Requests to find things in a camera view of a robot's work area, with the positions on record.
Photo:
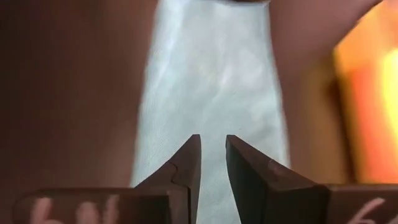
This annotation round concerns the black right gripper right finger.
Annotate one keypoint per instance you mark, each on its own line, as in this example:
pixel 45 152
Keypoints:
pixel 255 186

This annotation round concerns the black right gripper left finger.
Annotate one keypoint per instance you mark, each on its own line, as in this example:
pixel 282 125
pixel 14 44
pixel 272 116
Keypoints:
pixel 186 168

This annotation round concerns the teal microfiber towel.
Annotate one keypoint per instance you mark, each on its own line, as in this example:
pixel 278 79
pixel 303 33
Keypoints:
pixel 211 77

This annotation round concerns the orange microfiber towel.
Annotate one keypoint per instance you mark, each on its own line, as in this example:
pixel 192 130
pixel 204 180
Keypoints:
pixel 357 130

